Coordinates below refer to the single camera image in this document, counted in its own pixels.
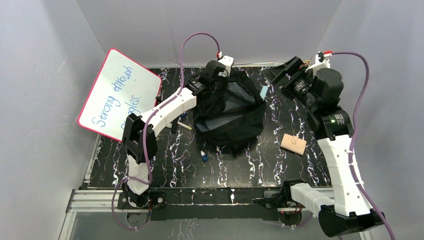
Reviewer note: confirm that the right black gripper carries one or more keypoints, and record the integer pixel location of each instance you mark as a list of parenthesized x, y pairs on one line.
[(275, 74)]

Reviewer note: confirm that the black student backpack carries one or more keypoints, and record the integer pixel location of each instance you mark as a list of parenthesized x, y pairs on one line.
[(232, 116)]

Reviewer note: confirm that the beige snap wallet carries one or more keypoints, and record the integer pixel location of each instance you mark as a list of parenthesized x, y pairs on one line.
[(293, 144)]

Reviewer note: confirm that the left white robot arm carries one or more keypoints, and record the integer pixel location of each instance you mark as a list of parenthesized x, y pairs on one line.
[(140, 131)]

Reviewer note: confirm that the light blue eraser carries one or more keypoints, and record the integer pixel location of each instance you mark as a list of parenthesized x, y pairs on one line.
[(263, 92)]

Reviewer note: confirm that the white stick pen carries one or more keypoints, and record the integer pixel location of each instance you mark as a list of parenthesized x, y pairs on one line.
[(185, 126)]

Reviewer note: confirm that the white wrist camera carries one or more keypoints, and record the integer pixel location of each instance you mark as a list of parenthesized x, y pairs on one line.
[(228, 62), (322, 60)]

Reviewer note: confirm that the small blue white bottle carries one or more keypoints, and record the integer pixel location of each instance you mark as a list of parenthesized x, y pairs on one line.
[(204, 156)]

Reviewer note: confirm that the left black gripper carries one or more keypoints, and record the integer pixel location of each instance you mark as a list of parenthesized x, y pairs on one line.
[(214, 70)]

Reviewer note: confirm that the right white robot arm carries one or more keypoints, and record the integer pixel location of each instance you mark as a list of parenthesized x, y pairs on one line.
[(318, 88)]

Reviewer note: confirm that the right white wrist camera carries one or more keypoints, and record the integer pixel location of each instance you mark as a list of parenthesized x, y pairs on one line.
[(322, 60)]

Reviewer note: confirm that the pink-framed whiteboard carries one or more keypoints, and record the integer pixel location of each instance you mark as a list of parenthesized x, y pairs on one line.
[(122, 87)]

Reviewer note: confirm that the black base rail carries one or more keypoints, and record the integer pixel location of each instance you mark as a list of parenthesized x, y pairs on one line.
[(267, 204)]

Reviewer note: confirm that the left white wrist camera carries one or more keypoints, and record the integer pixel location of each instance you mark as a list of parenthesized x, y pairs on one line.
[(228, 62)]

